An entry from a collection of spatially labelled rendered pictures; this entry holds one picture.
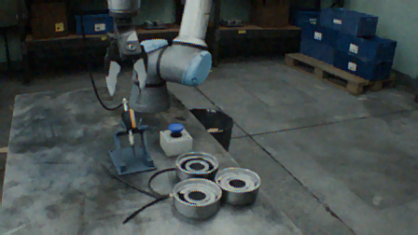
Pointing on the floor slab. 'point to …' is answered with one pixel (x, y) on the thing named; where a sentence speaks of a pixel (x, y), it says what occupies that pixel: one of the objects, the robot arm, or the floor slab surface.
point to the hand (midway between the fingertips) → (127, 90)
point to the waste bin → (214, 118)
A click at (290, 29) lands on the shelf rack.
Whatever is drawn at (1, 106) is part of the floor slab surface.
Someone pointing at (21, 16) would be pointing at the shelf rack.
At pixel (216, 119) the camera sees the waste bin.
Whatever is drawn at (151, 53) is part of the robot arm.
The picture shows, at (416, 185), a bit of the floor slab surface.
